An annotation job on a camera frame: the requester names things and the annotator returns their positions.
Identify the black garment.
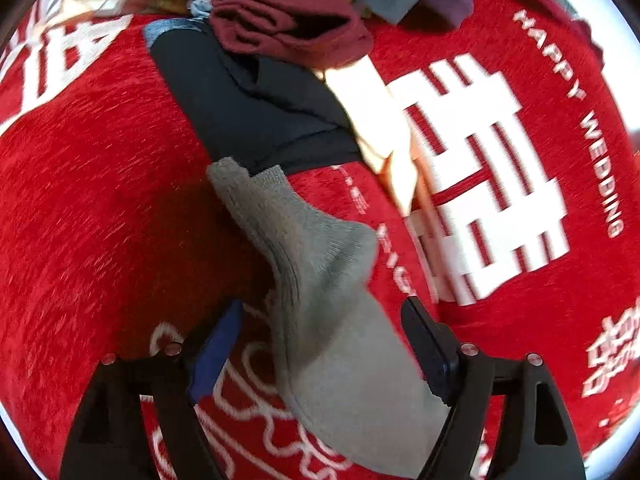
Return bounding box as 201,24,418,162
149,20,365,176

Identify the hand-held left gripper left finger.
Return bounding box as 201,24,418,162
60,299,244,480

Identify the grey knit sock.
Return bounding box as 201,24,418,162
206,156,453,479

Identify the light blue denim cloth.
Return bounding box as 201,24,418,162
142,0,217,47

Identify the red printed blanket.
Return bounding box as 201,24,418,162
0,0,640,480

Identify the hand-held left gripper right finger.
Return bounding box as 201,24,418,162
401,296,587,480

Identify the maroon knit garment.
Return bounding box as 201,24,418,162
209,0,375,72

